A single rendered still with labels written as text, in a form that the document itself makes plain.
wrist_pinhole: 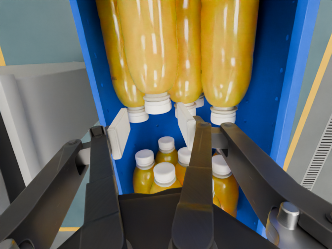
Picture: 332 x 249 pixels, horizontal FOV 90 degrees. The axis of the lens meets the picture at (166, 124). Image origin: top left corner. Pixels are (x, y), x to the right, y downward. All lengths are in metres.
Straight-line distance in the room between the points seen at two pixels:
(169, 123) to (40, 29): 1.32
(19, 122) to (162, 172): 0.36
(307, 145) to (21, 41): 2.58
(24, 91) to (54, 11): 1.06
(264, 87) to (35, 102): 0.55
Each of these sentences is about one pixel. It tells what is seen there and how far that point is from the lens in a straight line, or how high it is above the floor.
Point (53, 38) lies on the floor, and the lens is 1.55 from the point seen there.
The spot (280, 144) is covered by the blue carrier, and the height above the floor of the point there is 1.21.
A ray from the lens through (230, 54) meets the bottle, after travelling 0.24.
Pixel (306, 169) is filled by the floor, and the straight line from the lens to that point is 2.33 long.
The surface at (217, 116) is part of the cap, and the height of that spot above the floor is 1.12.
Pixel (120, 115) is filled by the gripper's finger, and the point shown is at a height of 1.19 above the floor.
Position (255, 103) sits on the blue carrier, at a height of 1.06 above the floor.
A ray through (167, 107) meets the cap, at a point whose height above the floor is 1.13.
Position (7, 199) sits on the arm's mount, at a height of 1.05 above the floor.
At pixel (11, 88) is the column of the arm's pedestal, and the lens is 0.50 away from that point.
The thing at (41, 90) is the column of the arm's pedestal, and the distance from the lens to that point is 0.60.
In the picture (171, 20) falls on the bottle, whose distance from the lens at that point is 0.23.
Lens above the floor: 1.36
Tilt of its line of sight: 68 degrees down
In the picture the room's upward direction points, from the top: 172 degrees clockwise
